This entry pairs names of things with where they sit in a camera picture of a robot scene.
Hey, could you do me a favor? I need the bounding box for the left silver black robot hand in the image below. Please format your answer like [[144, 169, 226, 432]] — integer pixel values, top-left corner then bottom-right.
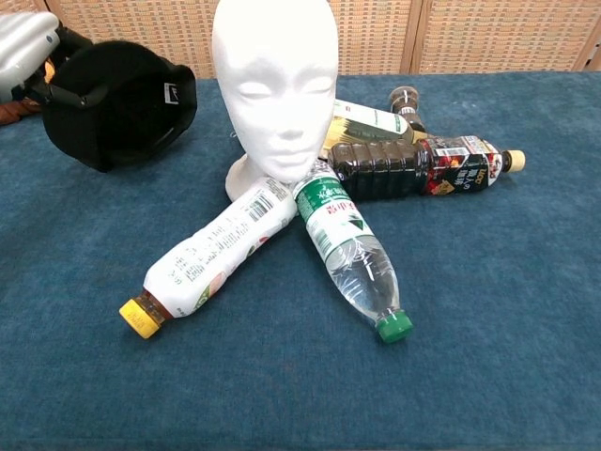
[[0, 11, 95, 107]]

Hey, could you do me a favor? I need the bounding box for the black cap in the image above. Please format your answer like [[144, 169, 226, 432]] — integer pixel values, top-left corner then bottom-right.
[[41, 40, 198, 174]]

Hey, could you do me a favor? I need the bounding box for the white mannequin head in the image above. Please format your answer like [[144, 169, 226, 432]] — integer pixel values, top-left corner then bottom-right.
[[211, 0, 339, 199]]

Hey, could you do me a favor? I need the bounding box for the white label bottle yellow cap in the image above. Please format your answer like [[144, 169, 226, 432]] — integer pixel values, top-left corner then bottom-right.
[[118, 176, 301, 339]]

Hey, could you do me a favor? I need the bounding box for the clear water bottle green cap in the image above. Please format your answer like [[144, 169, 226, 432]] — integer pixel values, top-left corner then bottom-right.
[[293, 159, 415, 344]]

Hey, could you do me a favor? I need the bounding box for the dark cola bottle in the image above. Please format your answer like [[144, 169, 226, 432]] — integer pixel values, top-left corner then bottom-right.
[[327, 134, 526, 203]]

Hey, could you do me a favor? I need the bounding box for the orange brown monkey plush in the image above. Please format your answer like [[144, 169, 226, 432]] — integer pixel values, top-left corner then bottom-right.
[[0, 60, 57, 127]]

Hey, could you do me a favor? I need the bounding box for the yellow tea bottle green label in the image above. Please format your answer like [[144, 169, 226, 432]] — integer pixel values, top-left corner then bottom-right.
[[318, 99, 417, 159]]

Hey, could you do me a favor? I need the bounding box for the small dark pepper grinder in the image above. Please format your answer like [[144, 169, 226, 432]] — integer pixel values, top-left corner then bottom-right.
[[388, 86, 428, 135]]

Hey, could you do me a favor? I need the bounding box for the woven bamboo folding screen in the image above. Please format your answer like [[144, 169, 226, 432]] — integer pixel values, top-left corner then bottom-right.
[[0, 0, 601, 80]]

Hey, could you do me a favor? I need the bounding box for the blue table mat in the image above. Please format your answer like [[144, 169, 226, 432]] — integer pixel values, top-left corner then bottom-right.
[[0, 70, 601, 451]]

